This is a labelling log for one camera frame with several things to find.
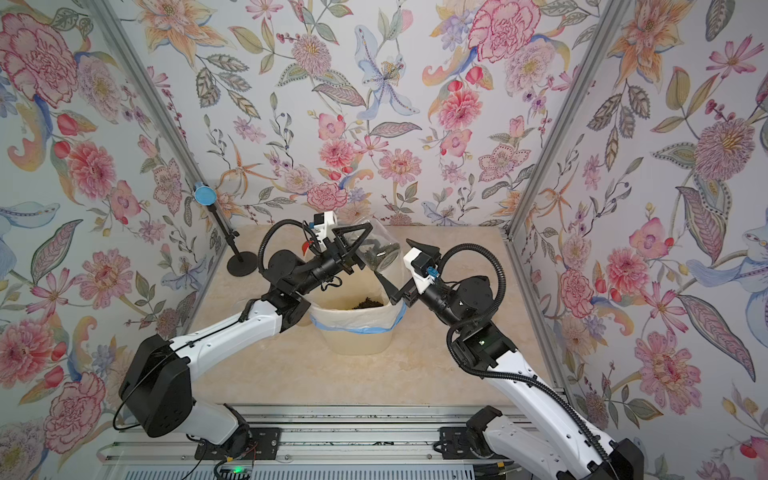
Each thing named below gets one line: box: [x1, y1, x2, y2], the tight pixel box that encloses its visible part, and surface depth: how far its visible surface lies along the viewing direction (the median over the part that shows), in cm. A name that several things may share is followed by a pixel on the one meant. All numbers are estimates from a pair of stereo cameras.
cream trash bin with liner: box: [304, 283, 407, 355], surface depth 73 cm
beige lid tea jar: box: [344, 219, 401, 273], surface depth 62 cm
